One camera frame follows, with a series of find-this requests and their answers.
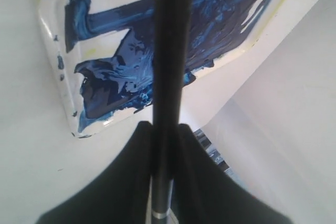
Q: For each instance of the black paintbrush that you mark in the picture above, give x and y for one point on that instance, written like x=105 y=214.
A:
x=172 y=21

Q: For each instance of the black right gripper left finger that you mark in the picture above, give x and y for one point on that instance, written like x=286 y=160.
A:
x=119 y=194

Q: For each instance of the white tray with blue paint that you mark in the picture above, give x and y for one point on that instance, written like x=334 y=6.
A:
x=101 y=51

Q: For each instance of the white backdrop curtain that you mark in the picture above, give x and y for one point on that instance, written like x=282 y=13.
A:
x=277 y=132

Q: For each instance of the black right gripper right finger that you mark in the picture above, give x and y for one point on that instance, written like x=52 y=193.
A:
x=205 y=194

